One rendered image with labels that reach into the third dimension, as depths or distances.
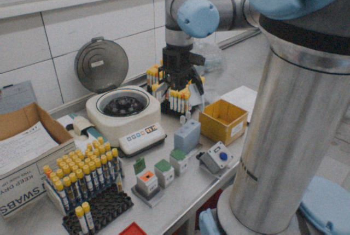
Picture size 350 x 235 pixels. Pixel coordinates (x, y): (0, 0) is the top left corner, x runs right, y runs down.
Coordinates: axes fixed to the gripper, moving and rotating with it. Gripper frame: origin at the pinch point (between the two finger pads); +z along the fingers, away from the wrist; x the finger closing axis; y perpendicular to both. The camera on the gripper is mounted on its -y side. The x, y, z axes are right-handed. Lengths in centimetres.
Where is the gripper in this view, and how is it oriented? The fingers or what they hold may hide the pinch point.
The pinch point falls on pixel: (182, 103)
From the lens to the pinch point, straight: 82.4
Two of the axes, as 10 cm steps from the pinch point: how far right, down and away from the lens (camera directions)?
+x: 8.0, 3.2, -5.1
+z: 0.0, 8.5, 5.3
